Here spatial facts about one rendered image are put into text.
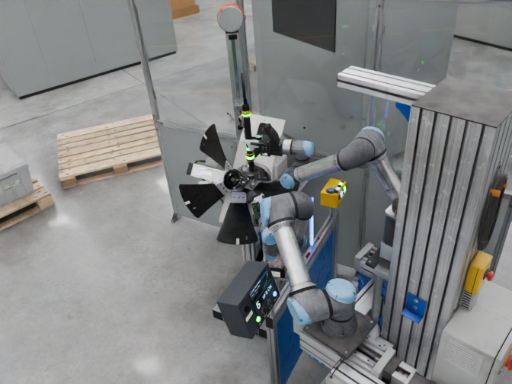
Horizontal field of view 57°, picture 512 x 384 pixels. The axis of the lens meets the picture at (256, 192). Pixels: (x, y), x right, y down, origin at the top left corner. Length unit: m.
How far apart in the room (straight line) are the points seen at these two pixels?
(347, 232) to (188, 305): 1.28
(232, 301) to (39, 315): 2.29
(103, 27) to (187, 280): 4.87
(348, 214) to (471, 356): 1.72
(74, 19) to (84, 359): 5.23
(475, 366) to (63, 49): 6.78
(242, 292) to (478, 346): 0.87
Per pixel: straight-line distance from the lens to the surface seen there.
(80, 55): 7.73
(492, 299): 2.05
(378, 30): 2.75
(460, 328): 1.92
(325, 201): 2.75
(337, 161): 2.14
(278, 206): 1.96
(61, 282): 4.14
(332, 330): 2.03
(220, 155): 2.70
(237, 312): 1.92
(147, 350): 3.45
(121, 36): 7.88
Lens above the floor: 2.68
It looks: 36 degrees down
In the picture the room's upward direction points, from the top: 5 degrees counter-clockwise
